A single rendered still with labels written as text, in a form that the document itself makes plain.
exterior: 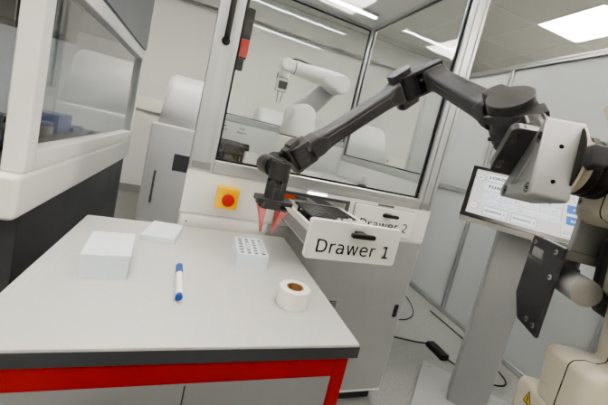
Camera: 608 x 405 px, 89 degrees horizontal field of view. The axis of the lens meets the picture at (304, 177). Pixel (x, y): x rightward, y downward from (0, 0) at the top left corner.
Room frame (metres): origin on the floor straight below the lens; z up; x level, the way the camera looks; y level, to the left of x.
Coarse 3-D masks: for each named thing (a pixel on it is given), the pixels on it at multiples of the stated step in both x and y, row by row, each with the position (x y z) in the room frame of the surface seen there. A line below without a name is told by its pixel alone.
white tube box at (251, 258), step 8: (240, 240) 0.87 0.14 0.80; (248, 240) 0.88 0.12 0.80; (256, 240) 0.90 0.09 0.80; (240, 248) 0.81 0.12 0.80; (248, 248) 0.83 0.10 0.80; (256, 248) 0.84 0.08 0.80; (240, 256) 0.78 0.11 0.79; (248, 256) 0.78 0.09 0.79; (256, 256) 0.79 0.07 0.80; (264, 256) 0.80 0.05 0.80; (240, 264) 0.78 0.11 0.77; (248, 264) 0.78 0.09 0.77; (256, 264) 0.79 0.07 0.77; (264, 264) 0.80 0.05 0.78
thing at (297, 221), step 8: (288, 208) 1.05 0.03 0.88; (296, 208) 1.16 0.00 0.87; (288, 216) 1.03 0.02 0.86; (296, 216) 0.96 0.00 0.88; (352, 216) 1.11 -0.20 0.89; (288, 224) 1.02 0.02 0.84; (296, 224) 0.94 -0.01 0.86; (304, 224) 0.89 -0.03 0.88; (296, 232) 0.93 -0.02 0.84; (304, 232) 0.87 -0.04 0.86; (304, 240) 0.86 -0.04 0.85
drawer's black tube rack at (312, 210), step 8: (304, 208) 1.03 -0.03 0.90; (312, 208) 1.06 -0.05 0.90; (320, 208) 1.09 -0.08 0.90; (328, 208) 1.13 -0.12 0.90; (336, 208) 1.16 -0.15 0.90; (304, 216) 1.03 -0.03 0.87; (312, 216) 0.94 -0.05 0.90; (320, 216) 0.97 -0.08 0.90; (328, 216) 0.99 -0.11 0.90; (336, 216) 1.02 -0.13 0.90; (344, 216) 1.05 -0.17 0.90
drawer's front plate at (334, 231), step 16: (320, 224) 0.81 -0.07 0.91; (336, 224) 0.82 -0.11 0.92; (352, 224) 0.84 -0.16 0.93; (320, 240) 0.81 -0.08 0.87; (336, 240) 0.83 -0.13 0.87; (352, 240) 0.84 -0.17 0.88; (368, 240) 0.86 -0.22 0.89; (384, 240) 0.88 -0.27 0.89; (304, 256) 0.80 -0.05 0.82; (320, 256) 0.81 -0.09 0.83; (336, 256) 0.83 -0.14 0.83; (352, 256) 0.85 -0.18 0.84; (368, 256) 0.87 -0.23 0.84
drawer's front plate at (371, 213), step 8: (360, 208) 1.21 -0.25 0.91; (368, 208) 1.23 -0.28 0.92; (376, 208) 1.24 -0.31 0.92; (384, 208) 1.25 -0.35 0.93; (360, 216) 1.22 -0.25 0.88; (368, 216) 1.23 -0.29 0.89; (376, 216) 1.24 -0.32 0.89; (400, 216) 1.28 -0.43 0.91; (408, 216) 1.30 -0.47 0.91; (384, 224) 1.26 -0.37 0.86; (392, 224) 1.27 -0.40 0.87; (400, 224) 1.29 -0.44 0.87; (408, 224) 1.30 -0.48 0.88; (408, 232) 1.30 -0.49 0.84
